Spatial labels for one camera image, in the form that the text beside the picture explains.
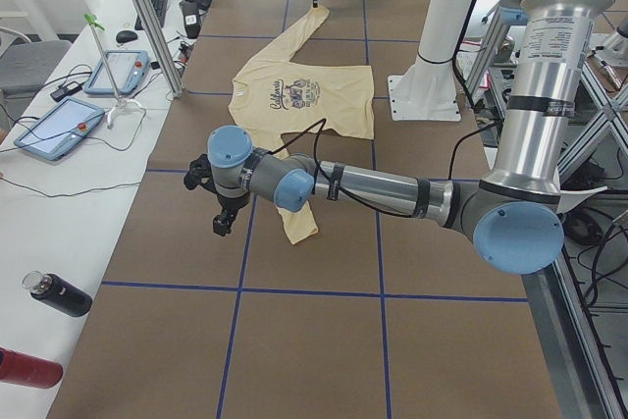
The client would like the yellow long sleeve shirt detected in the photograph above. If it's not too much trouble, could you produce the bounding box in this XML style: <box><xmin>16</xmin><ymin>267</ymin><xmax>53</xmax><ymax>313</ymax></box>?
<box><xmin>229</xmin><ymin>6</ymin><xmax>374</xmax><ymax>244</ymax></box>

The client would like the white stand with green clip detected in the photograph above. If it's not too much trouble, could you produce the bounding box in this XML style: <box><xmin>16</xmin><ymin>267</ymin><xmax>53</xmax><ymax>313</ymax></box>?
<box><xmin>84</xmin><ymin>14</ymin><xmax>146</xmax><ymax>130</ymax></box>

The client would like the blue teach pendant far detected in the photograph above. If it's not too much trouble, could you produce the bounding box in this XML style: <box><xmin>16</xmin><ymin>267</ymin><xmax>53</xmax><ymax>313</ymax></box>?
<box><xmin>82</xmin><ymin>50</ymin><xmax>150</xmax><ymax>97</ymax></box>

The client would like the blue teach pendant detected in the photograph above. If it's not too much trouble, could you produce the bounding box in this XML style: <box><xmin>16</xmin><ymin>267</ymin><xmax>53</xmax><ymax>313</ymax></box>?
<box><xmin>82</xmin><ymin>50</ymin><xmax>150</xmax><ymax>97</ymax></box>
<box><xmin>14</xmin><ymin>97</ymin><xmax>105</xmax><ymax>161</ymax></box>

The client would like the blue teach pendant near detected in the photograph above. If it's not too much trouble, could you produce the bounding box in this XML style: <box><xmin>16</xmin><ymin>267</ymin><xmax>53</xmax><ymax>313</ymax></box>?
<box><xmin>14</xmin><ymin>97</ymin><xmax>105</xmax><ymax>161</ymax></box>

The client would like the black computer mouse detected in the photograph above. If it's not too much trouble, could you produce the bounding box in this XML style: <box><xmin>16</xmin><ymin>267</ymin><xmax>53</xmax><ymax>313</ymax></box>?
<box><xmin>116</xmin><ymin>29</ymin><xmax>138</xmax><ymax>44</ymax></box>

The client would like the black keyboard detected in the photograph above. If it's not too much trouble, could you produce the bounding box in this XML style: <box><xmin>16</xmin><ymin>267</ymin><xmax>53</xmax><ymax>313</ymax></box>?
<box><xmin>133</xmin><ymin>0</ymin><xmax>171</xmax><ymax>31</ymax></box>

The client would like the black water bottle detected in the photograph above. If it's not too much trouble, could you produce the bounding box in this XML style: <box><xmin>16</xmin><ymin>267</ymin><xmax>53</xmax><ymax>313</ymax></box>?
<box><xmin>22</xmin><ymin>271</ymin><xmax>92</xmax><ymax>317</ymax></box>

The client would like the red water bottle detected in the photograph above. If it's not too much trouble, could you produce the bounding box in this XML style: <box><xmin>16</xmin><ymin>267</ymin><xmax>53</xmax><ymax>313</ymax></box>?
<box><xmin>0</xmin><ymin>347</ymin><xmax>63</xmax><ymax>389</ymax></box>

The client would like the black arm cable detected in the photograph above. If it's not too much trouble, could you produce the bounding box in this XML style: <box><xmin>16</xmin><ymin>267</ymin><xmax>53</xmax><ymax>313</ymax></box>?
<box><xmin>267</xmin><ymin>117</ymin><xmax>501</xmax><ymax>217</ymax></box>

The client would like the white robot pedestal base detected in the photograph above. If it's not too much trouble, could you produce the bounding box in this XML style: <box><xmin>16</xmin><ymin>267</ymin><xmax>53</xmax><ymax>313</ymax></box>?
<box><xmin>388</xmin><ymin>0</ymin><xmax>473</xmax><ymax>122</ymax></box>

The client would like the aluminium frame post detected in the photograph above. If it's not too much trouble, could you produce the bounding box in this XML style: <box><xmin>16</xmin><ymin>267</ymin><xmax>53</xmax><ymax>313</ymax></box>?
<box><xmin>131</xmin><ymin>0</ymin><xmax>183</xmax><ymax>98</ymax></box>

